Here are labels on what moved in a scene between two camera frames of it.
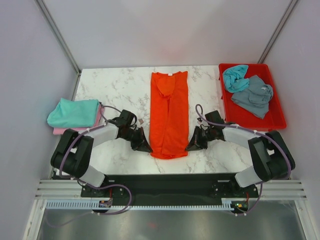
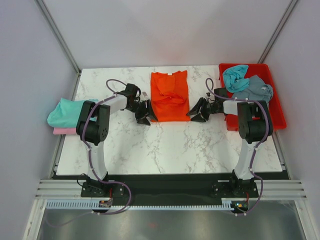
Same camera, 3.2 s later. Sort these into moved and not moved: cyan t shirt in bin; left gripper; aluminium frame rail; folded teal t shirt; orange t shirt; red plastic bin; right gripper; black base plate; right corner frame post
Moved: orange t shirt; right gripper; left gripper
Not moved: aluminium frame rail; black base plate; cyan t shirt in bin; red plastic bin; folded teal t shirt; right corner frame post
